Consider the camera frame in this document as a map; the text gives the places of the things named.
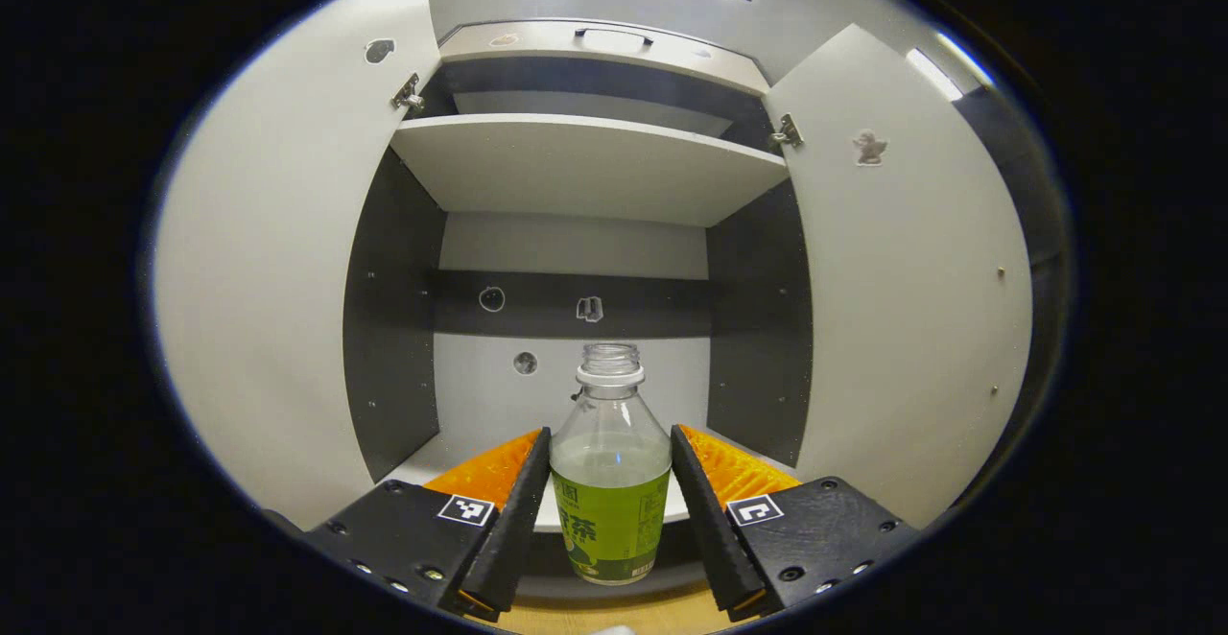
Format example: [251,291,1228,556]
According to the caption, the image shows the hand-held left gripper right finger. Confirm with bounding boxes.
[670,424,922,622]

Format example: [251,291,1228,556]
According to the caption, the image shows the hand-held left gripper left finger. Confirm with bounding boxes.
[302,427,553,623]

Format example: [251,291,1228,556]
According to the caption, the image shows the green label bottle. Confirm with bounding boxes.
[549,342,673,586]

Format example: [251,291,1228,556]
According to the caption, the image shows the grey cabinet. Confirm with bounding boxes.
[341,19,816,607]

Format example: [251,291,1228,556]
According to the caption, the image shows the grey cabinet door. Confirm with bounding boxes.
[763,23,1035,530]
[153,0,442,530]

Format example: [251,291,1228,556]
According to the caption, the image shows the white cabinet shelf board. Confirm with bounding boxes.
[389,113,790,228]

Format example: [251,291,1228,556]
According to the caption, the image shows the ceiling light panel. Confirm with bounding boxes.
[907,35,994,102]

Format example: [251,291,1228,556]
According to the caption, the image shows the black drawer handle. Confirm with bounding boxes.
[574,27,655,47]

